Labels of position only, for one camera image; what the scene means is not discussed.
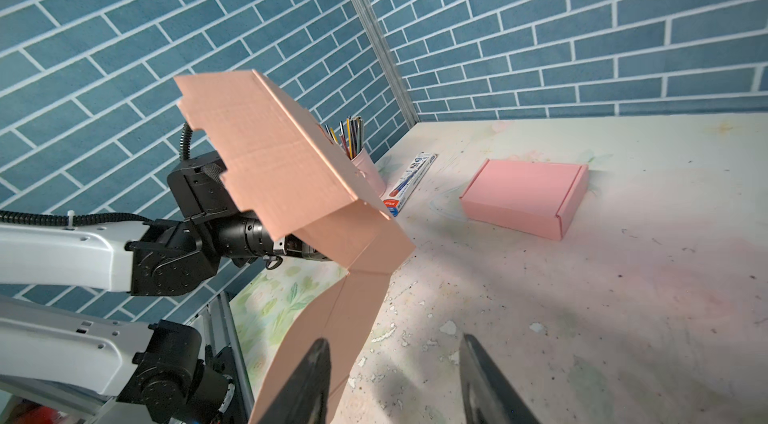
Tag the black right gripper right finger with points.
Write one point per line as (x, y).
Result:
(487, 395)

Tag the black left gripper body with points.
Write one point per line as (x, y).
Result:
(291, 246)

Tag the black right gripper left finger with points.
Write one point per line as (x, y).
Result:
(305, 396)

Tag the tan cardboard box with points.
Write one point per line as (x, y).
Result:
(280, 165)

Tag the pink cardboard box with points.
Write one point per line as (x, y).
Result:
(540, 199)

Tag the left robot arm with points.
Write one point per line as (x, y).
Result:
(102, 301)

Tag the white blue pencil box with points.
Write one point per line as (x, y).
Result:
(395, 199)

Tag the pink metal pencil bucket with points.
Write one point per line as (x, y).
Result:
(366, 168)

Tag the bundle of coloured pencils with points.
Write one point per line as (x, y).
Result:
(349, 136)

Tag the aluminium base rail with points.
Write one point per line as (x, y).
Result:
(221, 349)

